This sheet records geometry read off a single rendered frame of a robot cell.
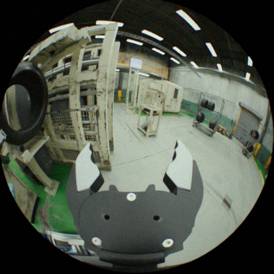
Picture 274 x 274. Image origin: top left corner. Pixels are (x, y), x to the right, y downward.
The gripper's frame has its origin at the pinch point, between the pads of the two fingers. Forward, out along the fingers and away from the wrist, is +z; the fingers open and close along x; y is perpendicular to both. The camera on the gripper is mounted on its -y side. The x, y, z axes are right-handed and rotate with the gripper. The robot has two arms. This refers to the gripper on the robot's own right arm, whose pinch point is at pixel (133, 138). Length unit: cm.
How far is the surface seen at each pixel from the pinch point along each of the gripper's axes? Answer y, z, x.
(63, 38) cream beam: -65, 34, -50
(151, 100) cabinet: 35, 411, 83
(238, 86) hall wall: -269, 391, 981
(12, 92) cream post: -44, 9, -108
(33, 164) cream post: 36, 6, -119
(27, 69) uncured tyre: -44, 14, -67
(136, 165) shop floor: 107, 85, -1
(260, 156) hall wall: 228, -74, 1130
